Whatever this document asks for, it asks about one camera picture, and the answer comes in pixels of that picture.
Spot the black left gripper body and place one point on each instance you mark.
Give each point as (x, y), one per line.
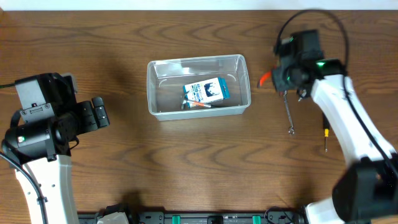
(91, 115)

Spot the black orange telescopic pickup tool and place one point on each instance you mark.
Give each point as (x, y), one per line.
(186, 103)

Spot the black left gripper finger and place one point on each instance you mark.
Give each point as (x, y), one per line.
(97, 102)
(102, 117)

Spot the silver offset ring wrench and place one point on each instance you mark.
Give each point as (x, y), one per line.
(291, 130)

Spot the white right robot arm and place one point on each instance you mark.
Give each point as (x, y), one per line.
(368, 188)

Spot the blue white small box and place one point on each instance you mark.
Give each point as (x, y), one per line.
(207, 91)

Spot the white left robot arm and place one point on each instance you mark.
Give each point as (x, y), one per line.
(37, 146)

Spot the red black handled cutters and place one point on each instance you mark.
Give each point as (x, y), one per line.
(265, 77)

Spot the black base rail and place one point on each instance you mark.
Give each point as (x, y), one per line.
(273, 215)

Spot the clear plastic container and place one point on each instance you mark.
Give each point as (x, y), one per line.
(166, 78)

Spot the black yellow slim screwdriver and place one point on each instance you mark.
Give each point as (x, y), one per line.
(326, 129)

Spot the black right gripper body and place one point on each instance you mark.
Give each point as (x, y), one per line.
(283, 79)

